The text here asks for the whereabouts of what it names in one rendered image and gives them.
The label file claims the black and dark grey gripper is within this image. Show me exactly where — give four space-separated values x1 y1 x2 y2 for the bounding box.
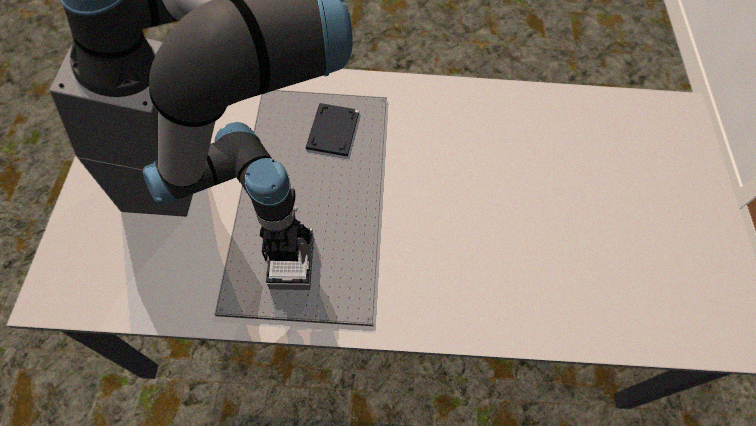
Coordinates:
260 218 310 264

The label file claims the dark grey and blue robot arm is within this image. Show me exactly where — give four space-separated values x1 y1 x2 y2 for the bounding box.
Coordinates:
60 0 353 231

